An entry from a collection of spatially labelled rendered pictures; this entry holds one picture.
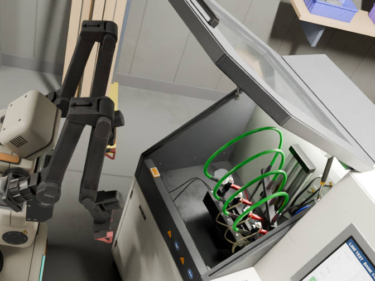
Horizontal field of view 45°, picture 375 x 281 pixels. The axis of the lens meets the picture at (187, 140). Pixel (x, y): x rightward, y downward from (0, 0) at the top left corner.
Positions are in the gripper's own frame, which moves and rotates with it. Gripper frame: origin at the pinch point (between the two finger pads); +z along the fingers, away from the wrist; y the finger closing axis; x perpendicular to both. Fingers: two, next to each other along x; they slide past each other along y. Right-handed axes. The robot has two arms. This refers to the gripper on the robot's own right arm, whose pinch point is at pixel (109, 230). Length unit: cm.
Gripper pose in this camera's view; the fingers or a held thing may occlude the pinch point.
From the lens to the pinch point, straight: 179.8
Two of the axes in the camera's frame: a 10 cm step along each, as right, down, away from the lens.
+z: 1.9, 6.8, 7.1
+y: -0.9, -7.1, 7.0
